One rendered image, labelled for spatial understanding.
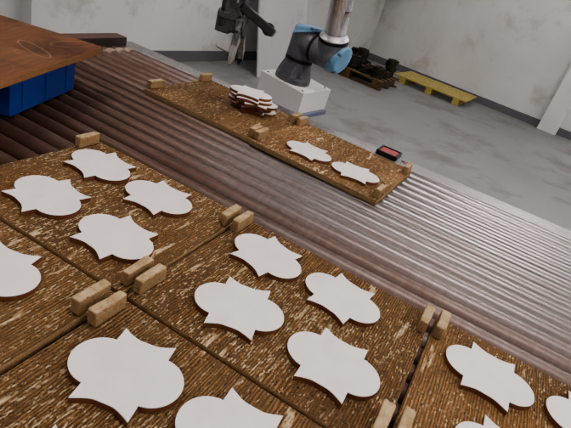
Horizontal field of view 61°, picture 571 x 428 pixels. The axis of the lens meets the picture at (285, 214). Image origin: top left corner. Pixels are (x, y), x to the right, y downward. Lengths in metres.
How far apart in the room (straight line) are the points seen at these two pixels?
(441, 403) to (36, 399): 0.53
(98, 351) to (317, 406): 0.29
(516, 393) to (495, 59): 8.71
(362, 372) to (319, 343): 0.07
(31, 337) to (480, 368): 0.66
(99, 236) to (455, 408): 0.62
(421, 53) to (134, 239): 9.09
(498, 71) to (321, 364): 8.85
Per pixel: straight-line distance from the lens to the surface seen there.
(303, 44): 2.02
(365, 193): 1.31
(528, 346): 1.07
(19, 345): 0.70
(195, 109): 1.55
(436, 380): 0.82
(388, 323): 0.87
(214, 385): 0.66
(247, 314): 0.76
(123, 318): 0.73
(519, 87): 9.36
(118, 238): 0.86
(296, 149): 1.42
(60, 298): 0.76
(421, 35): 9.76
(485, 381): 0.86
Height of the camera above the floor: 1.44
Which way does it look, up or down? 28 degrees down
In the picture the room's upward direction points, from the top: 18 degrees clockwise
